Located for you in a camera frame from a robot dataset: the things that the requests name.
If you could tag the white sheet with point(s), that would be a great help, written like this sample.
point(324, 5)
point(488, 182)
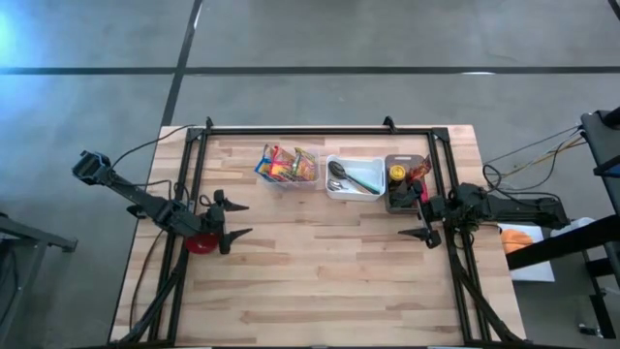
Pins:
point(533, 269)

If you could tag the grey metal stand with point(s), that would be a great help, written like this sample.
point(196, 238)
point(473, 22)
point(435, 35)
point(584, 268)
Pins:
point(29, 232)

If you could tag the grey plastic bin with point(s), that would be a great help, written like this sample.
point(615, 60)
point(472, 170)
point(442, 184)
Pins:
point(394, 157)

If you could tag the black aluminium rig frame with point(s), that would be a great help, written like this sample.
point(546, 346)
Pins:
point(315, 131)

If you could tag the white container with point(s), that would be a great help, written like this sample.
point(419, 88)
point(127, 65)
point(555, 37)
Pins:
point(571, 227)

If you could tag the orange object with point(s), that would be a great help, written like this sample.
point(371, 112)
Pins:
point(516, 240)

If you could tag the clear plastic bin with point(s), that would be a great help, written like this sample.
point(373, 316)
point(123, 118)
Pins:
point(290, 185)

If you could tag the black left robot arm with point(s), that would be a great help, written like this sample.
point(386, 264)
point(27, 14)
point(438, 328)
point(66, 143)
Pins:
point(145, 201)

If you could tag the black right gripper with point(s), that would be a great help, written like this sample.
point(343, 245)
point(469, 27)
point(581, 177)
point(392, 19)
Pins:
point(443, 208)

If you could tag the white plastic bin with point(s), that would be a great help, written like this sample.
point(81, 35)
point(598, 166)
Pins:
point(368, 167)

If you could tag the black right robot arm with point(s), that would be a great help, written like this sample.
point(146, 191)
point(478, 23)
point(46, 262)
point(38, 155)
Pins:
point(513, 208)

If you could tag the yellow lid brown jar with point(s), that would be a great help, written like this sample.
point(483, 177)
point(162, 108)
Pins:
point(397, 172)

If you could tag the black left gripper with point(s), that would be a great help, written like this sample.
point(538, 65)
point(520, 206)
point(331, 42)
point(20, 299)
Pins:
point(213, 223)

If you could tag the black neighbouring rig table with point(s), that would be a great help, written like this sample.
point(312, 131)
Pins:
point(600, 145)

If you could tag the red and black bowl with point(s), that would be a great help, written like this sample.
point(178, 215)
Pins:
point(201, 244)

